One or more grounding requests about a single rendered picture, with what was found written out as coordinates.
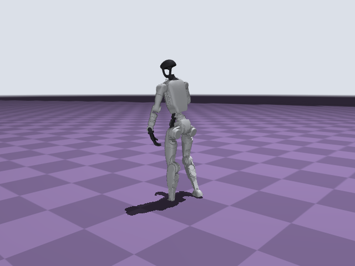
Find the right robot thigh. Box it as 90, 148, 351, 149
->
181, 125, 196, 166

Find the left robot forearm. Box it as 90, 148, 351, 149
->
146, 105, 158, 132

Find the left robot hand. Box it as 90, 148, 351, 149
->
148, 127, 161, 146

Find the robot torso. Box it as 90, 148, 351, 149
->
163, 79, 192, 135

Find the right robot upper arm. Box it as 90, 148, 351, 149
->
183, 81, 191, 104

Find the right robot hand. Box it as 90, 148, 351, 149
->
169, 113, 176, 128

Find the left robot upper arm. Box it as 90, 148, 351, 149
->
153, 83, 168, 113

